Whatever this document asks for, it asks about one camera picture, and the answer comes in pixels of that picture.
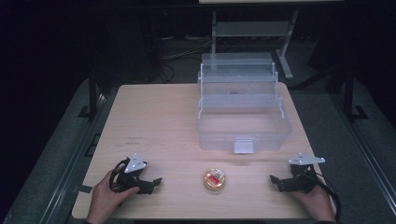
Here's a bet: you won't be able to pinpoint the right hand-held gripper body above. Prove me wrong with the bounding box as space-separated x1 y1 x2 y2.
287 151 326 194

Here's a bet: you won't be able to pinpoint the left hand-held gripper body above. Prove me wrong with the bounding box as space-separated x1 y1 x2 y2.
115 152 154 189

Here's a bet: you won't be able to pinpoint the person's right hand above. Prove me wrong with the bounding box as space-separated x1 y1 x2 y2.
288 176 337 224

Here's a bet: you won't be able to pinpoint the person's left hand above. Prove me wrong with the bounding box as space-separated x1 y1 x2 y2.
85 170 141 224

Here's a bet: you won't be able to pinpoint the round yellow red-label container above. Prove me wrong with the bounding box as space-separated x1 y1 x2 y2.
203 167 227 192

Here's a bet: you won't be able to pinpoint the clear plastic storage box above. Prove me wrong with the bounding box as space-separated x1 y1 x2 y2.
196 51 293 155

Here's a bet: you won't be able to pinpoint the grey metal stand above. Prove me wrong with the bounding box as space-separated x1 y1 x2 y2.
210 9 301 80

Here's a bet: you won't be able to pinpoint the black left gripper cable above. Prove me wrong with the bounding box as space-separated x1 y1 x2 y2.
108 157 131 193

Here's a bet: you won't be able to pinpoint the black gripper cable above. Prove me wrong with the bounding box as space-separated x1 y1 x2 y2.
108 157 131 193
316 174 342 222

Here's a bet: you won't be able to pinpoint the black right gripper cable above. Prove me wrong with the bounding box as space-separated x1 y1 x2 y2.
316 174 342 222

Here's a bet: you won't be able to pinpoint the metal frame rail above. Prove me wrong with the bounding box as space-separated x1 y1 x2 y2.
38 88 120 224
329 91 396 209

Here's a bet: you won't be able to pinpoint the black upright post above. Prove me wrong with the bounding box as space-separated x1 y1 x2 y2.
78 68 100 122
342 66 369 123

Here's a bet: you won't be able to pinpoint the black cables on floor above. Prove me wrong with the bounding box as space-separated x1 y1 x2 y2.
146 35 216 82

